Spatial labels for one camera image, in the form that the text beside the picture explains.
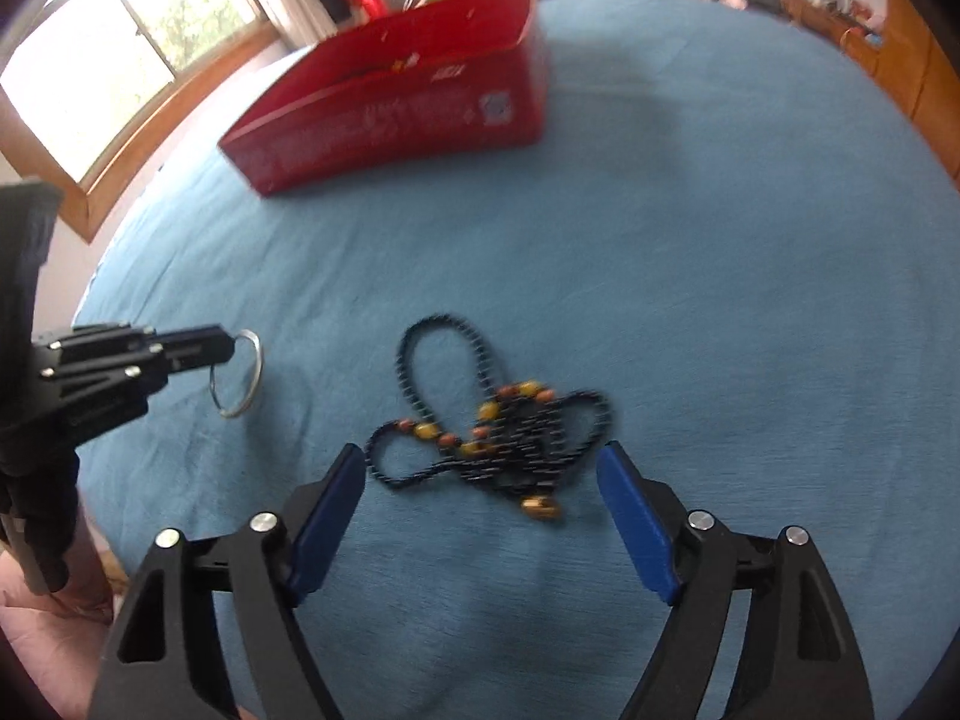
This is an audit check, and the red tin box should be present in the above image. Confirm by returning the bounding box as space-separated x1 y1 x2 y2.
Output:
217 0 548 197

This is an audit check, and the large silver ring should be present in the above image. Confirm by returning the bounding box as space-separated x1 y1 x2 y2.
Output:
207 328 266 419

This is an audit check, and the wooden cabinet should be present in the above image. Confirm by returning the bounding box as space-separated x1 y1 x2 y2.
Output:
784 0 960 188

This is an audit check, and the blue bedspread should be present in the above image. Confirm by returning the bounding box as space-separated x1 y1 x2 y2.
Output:
71 0 960 720

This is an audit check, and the dark bead necklace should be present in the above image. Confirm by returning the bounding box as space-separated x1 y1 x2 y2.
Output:
365 313 612 524

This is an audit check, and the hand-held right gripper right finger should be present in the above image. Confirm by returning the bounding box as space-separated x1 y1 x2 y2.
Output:
596 441 878 720

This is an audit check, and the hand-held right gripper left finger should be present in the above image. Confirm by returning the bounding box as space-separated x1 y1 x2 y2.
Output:
90 442 368 720

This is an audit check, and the person's left hand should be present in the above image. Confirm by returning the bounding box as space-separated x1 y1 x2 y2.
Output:
0 450 82 595

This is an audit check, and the pink cloth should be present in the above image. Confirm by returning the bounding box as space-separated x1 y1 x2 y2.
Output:
0 577 115 698

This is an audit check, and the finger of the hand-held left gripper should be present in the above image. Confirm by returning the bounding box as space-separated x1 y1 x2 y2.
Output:
37 349 235 415
37 322 235 358

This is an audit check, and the wooden framed window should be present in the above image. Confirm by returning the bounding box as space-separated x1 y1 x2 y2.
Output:
0 0 301 245

